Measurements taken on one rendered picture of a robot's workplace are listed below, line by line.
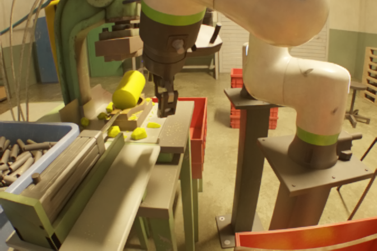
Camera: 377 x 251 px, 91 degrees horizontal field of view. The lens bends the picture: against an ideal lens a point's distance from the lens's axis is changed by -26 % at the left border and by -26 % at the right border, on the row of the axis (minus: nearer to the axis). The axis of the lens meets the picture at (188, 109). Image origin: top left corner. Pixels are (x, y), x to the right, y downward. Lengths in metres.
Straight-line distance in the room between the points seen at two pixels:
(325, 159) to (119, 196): 0.47
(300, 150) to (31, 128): 0.70
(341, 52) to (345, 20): 0.89
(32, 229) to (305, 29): 0.38
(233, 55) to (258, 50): 5.43
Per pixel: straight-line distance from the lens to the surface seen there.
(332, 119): 0.58
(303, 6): 0.23
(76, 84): 0.69
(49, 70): 7.18
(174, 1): 0.29
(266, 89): 0.60
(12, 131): 0.73
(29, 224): 0.33
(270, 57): 0.60
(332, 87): 0.55
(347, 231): 0.65
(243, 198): 1.36
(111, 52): 0.57
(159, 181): 0.49
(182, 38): 0.33
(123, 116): 0.60
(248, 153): 1.19
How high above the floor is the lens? 1.25
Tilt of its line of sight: 20 degrees down
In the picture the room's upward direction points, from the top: 2 degrees counter-clockwise
